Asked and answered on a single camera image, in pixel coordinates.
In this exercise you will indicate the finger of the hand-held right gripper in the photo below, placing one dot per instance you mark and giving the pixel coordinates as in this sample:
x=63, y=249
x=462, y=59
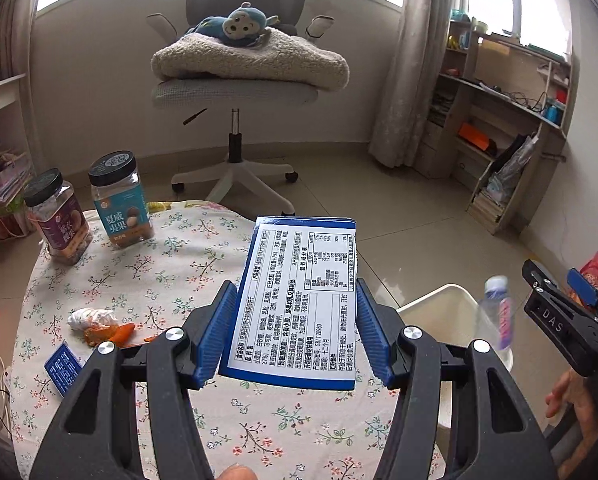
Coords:
x=584, y=290
x=541, y=280

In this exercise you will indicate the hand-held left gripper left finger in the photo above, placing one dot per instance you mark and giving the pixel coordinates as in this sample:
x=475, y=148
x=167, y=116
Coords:
x=211, y=340

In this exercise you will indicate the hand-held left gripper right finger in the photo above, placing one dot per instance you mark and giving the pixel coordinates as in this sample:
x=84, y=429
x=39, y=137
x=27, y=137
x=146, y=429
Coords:
x=379, y=340

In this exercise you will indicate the clear plastic bottle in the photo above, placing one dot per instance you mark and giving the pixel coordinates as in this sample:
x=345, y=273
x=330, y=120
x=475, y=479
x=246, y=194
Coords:
x=499, y=310

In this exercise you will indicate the white trash bin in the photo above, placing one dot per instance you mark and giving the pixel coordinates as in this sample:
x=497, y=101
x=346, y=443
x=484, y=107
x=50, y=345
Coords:
x=439, y=305

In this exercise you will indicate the large blue biscuit box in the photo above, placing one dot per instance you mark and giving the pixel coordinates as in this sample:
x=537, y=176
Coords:
x=299, y=310

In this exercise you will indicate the person's right hand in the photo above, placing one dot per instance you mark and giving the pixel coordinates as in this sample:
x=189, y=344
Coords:
x=584, y=405

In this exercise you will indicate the person's left hand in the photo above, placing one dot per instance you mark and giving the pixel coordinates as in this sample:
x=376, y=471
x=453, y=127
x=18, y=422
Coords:
x=239, y=474

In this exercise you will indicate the red patterned box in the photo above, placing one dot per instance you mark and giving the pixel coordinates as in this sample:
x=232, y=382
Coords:
x=593, y=272

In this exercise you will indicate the orange peel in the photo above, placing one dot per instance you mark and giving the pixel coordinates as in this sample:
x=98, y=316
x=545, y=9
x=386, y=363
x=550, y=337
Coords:
x=111, y=336

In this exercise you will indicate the grey plastic bag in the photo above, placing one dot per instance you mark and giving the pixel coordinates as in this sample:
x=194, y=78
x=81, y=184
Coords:
x=514, y=165

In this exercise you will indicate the white wrapped candy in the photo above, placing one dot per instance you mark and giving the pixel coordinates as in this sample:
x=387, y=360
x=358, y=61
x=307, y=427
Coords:
x=91, y=319

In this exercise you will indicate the small blue box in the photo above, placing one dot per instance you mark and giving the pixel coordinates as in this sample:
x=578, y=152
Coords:
x=64, y=372

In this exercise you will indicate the orange flat box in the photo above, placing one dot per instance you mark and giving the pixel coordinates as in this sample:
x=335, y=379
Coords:
x=476, y=137

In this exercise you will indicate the blue label nut jar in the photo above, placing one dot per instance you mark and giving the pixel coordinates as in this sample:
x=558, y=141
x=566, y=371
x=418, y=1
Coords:
x=121, y=210

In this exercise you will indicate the grey office chair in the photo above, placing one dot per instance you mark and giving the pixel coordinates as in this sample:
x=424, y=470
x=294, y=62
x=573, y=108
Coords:
x=234, y=160

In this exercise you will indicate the purple label nut jar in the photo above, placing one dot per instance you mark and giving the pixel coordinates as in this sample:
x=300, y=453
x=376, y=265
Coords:
x=61, y=225

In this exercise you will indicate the wooden desk shelf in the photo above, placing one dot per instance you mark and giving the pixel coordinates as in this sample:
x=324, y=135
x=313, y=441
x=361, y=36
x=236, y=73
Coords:
x=509, y=75

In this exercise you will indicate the printed shopping bag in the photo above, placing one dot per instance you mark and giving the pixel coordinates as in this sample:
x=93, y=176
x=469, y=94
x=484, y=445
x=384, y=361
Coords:
x=9, y=225

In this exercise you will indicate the grey curtain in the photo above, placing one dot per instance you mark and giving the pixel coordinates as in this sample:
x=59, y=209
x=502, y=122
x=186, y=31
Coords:
x=16, y=20
x=414, y=60

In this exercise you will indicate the stack of papers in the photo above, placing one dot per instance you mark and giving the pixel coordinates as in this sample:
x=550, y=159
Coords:
x=4, y=175

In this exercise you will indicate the side window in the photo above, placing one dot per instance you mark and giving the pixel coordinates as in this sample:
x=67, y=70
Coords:
x=529, y=0

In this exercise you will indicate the cream fleece blanket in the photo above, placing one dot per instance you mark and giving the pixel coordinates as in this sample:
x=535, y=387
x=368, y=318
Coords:
x=254, y=62

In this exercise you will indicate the blue monkey plush toy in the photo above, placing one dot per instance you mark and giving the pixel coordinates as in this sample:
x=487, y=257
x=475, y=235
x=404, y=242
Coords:
x=239, y=22

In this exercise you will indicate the white bookshelf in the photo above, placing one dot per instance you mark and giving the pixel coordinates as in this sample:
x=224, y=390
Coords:
x=1, y=95

